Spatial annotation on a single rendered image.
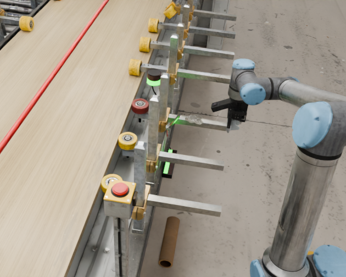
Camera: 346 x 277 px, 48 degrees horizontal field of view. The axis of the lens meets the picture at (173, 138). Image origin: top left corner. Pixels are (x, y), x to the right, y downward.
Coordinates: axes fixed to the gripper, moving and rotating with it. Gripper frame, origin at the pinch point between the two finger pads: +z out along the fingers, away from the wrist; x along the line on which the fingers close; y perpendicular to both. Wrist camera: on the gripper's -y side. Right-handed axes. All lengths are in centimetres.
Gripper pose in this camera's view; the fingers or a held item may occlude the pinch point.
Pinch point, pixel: (226, 129)
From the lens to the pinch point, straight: 187.0
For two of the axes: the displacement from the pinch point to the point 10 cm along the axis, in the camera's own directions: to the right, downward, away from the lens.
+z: -0.5, 7.6, 6.5
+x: 1.5, -6.4, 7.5
